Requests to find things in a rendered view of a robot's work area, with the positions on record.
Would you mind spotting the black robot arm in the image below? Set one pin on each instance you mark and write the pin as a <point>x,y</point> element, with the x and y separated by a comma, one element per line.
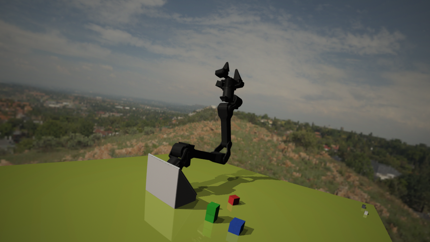
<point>186,151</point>

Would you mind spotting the blue cube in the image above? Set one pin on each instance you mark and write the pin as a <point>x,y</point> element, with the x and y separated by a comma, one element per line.
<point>236,226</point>

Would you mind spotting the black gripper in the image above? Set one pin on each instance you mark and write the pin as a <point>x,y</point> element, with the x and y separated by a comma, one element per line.
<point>229,82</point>

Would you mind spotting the green block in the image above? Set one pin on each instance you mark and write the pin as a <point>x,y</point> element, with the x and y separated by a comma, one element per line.
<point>213,208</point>
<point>211,218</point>

